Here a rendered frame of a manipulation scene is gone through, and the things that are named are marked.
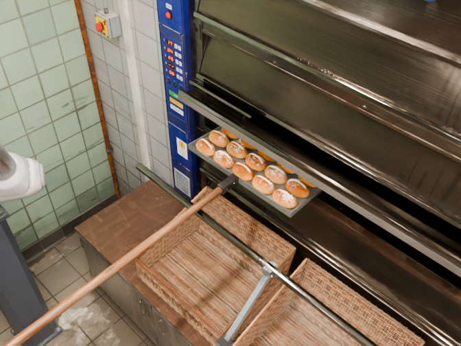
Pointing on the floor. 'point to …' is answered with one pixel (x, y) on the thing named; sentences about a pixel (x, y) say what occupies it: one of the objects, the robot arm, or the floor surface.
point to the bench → (148, 303)
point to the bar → (271, 269)
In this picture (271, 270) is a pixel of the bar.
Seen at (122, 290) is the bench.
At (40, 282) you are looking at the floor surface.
